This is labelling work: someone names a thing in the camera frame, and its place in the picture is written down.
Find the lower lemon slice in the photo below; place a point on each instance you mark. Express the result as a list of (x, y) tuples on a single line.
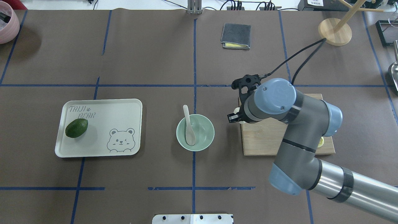
[(321, 142)]

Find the light green bowl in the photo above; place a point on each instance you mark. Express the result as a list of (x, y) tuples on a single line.
[(203, 129)]

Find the aluminium frame post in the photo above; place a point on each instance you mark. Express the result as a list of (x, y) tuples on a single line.
[(194, 7)]

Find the cream bear serving tray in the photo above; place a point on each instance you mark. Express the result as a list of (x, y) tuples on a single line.
[(114, 128)]

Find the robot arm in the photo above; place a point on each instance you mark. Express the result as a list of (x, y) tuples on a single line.
[(296, 168)]

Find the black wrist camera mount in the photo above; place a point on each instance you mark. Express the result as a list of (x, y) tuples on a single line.
[(246, 86)]

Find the metal scoop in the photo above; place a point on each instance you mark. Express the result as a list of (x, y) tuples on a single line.
[(393, 68)]

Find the black glass rack tray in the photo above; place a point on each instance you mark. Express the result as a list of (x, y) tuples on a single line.
[(387, 33)]

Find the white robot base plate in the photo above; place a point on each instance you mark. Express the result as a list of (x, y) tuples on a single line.
[(221, 218)]

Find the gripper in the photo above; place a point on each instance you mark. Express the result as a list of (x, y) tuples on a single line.
[(233, 117)]

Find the green avocado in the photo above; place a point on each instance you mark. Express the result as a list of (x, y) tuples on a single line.
[(76, 128)]

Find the wooden cutting board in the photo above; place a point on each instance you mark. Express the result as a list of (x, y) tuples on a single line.
[(262, 138)]

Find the pink ice bowl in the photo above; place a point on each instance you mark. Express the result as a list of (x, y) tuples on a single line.
[(8, 30)]

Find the wooden mug tree stand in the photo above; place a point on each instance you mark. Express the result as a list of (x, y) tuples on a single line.
[(336, 31)]

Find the white ceramic soup spoon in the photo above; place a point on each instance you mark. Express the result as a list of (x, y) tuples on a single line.
[(190, 137)]

